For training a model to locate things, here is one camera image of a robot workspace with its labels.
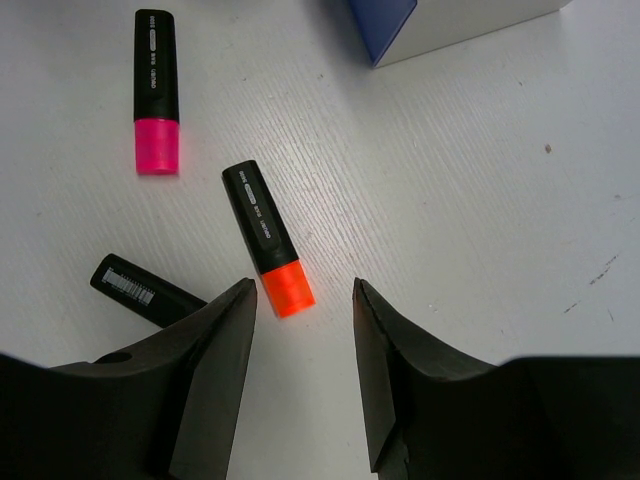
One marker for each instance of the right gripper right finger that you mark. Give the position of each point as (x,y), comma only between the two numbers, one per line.
(432,411)

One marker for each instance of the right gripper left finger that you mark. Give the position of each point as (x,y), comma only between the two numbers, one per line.
(165,407)

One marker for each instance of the green cap highlighter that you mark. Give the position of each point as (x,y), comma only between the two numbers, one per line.
(143,292)

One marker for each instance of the orange cap highlighter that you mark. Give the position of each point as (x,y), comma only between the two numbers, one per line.
(267,239)

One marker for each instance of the pink cap highlighter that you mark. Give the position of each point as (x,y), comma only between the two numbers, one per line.
(155,94)

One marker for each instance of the white drawer cabinet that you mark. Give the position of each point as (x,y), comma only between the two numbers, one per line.
(432,25)

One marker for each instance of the purple-blue wide drawer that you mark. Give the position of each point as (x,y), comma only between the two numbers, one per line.
(379,22)

